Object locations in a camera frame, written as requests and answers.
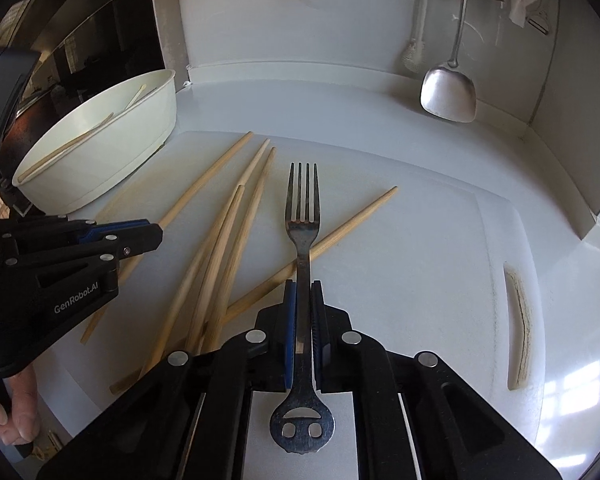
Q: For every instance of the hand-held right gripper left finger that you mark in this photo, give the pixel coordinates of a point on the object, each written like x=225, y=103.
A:
x=290, y=335

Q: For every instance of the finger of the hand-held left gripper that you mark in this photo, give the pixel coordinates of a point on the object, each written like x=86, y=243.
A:
x=140, y=242
x=115, y=227

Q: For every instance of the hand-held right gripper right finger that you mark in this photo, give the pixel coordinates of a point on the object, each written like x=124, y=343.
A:
x=320, y=330

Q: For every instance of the cream round basin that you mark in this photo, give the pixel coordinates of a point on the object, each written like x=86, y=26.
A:
x=80, y=180

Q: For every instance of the metal fork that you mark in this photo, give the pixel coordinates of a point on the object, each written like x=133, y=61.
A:
x=302, y=240

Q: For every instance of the wooden chopstick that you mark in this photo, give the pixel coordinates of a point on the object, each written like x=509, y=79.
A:
x=205, y=175
x=260, y=195
x=65, y=147
x=360, y=212
x=252, y=172
x=230, y=215

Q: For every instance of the person's left hand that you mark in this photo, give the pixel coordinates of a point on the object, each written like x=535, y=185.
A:
x=22, y=410

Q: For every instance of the white cutting board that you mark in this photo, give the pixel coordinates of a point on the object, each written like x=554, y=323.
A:
x=405, y=285

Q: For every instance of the metal spatula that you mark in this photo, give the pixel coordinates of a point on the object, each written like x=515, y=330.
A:
x=447, y=95

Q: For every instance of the white peeler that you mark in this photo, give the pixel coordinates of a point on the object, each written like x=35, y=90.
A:
x=538, y=22

